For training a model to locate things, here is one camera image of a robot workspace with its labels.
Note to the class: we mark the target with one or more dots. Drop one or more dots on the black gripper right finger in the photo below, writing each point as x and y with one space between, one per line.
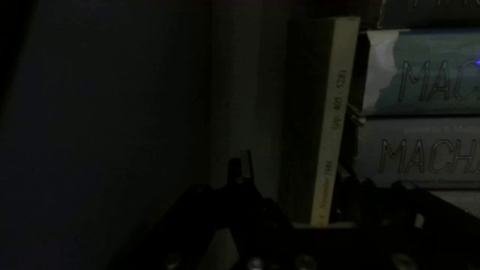
349 203

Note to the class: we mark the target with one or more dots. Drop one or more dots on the row of grey Machine Intelligence books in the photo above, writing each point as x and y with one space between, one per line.
419 95

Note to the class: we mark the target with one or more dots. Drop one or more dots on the thin pale green journal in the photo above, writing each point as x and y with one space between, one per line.
320 59

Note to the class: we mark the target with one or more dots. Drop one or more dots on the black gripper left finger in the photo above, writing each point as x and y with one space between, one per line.
241 185

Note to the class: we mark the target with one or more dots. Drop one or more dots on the grey middle bookshelf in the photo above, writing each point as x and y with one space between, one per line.
113 109

